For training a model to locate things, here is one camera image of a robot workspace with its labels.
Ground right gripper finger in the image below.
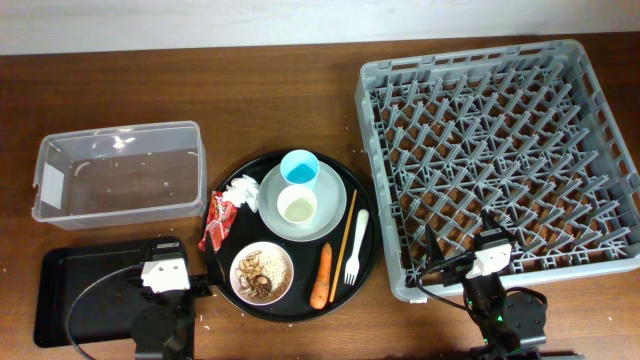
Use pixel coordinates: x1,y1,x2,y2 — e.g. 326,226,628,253
425,225,445,273
479,210,516,245

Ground white bowl with food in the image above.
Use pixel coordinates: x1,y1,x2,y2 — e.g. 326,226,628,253
230,241,294,306

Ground red snack wrapper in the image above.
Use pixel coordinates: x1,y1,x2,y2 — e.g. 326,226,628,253
198,191,237,252

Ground white plastic fork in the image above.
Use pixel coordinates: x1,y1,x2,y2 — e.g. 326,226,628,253
344,209,369,285

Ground wooden chopstick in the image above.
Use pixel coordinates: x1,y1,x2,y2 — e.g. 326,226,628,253
329,189,358,303

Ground white tissue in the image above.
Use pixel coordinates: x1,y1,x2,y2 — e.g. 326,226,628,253
222,175,259,213

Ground orange carrot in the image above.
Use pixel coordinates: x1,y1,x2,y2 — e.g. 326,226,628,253
310,243,332,310

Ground white cup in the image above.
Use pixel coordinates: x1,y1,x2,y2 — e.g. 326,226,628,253
276,185,317,225

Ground grey plate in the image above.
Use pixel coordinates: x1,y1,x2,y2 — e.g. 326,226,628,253
258,161,347,242

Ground light blue cup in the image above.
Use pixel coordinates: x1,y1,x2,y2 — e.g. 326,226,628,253
280,149,320,190

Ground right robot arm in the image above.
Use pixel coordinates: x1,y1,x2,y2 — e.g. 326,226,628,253
416,211,548,359

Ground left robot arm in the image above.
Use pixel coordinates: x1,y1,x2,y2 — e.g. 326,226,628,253
131,238,225,359

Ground grey dishwasher rack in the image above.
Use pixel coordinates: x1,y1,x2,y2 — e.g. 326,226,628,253
355,40,639,303

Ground black rectangular tray bin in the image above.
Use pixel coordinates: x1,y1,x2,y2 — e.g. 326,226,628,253
33,236,190,349

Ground round black serving tray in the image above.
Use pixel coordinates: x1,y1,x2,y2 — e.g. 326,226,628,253
216,151,382,323

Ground clear plastic bin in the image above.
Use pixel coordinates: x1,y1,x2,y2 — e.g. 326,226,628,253
31,121,208,230

